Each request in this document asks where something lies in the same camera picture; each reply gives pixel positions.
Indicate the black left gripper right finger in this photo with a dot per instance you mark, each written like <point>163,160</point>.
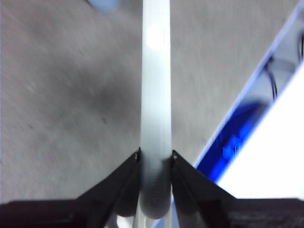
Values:
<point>192,190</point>

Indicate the blue ribbed plastic cup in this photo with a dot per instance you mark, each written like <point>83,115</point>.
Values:
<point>104,3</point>

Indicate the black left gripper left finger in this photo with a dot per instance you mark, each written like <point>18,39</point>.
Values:
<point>118,190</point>

